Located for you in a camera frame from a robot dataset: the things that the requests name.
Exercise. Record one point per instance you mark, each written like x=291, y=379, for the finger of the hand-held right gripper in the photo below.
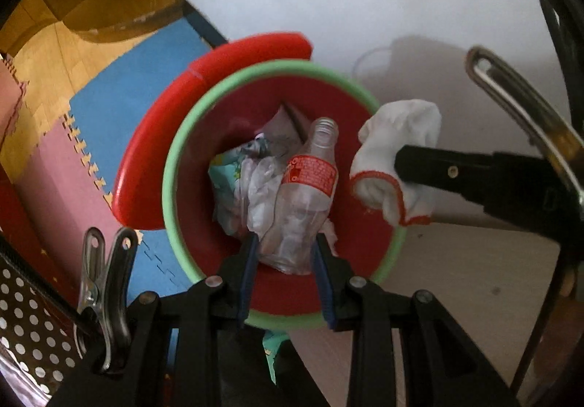
x=447, y=169

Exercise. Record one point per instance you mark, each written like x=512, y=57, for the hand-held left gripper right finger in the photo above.
x=326, y=279

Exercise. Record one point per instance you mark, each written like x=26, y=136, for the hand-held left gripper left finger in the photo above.
x=248, y=279

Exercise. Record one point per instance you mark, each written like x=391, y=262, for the red bin green rim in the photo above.
x=365, y=247

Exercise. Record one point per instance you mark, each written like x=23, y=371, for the white sock red trim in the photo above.
x=392, y=138

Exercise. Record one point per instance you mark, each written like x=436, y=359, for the clear plastic bag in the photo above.
x=260, y=192

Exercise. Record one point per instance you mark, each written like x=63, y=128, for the clear plastic bottle red label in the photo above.
x=310, y=179

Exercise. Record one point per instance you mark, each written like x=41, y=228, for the metal spring clip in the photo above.
x=109, y=297
x=511, y=96

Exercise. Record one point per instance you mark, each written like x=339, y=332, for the red bin lid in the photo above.
x=150, y=138

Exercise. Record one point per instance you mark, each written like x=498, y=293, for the colourful foam puzzle mat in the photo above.
x=137, y=83

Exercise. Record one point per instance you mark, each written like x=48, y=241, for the brown polka dot bag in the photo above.
x=27, y=334

